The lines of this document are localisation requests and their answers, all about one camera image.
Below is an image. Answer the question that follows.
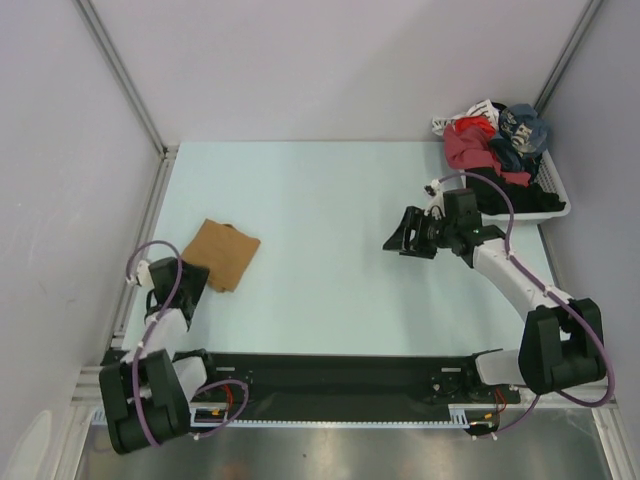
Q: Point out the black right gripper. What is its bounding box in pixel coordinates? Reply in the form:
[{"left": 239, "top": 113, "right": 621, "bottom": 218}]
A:
[{"left": 383, "top": 205, "right": 457, "bottom": 259}]

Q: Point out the tan ribbed tank top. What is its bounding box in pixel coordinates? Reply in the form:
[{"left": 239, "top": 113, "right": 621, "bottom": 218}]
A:
[{"left": 181, "top": 219, "right": 261, "bottom": 293}]

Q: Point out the blue printed garment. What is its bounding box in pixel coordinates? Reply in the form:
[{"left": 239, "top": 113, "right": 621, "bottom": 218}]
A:
[{"left": 489, "top": 103, "right": 551, "bottom": 179}]

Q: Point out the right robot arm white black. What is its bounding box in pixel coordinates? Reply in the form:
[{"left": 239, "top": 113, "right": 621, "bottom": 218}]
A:
[{"left": 383, "top": 189, "right": 607, "bottom": 401}]

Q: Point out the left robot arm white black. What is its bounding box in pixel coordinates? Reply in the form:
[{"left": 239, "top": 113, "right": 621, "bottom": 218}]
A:
[{"left": 99, "top": 257, "right": 221, "bottom": 455}]

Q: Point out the pink garment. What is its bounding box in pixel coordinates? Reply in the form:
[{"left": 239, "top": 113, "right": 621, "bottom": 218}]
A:
[{"left": 443, "top": 125, "right": 500, "bottom": 172}]

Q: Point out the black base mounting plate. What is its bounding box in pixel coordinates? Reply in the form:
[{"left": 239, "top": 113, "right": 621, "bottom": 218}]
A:
[{"left": 176, "top": 350, "right": 520, "bottom": 423}]

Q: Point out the red garment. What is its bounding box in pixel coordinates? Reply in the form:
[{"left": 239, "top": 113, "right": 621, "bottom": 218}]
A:
[{"left": 454, "top": 115, "right": 496, "bottom": 136}]

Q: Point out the white black printed garment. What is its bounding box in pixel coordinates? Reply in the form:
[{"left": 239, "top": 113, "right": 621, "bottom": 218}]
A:
[{"left": 431, "top": 100, "right": 500, "bottom": 136}]

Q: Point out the grey plastic laundry basket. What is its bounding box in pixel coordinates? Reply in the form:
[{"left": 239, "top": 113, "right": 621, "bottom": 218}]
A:
[{"left": 462, "top": 151, "right": 571, "bottom": 225}]

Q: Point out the left side aluminium rail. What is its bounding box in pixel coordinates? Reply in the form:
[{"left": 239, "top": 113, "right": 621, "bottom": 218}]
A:
[{"left": 110, "top": 144, "right": 180, "bottom": 351}]

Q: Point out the front aluminium frame rail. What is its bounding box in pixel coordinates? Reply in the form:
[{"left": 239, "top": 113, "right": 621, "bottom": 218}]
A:
[{"left": 71, "top": 366, "right": 607, "bottom": 409}]

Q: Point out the white slotted cable duct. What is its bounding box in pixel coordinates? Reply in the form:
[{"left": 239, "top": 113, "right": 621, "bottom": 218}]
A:
[{"left": 92, "top": 405, "right": 501, "bottom": 429}]

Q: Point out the left aluminium frame post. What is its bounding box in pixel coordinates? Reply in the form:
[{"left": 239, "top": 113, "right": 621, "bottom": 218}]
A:
[{"left": 72, "top": 0, "right": 168, "bottom": 158}]

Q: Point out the aluminium frame post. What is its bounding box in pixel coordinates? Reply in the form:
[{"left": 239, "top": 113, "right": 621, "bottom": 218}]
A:
[
  {"left": 534, "top": 0, "right": 607, "bottom": 115},
  {"left": 72, "top": 0, "right": 168, "bottom": 158}
]

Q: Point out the right aluminium frame post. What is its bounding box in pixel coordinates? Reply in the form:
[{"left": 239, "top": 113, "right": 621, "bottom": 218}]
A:
[{"left": 534, "top": 0, "right": 607, "bottom": 115}]

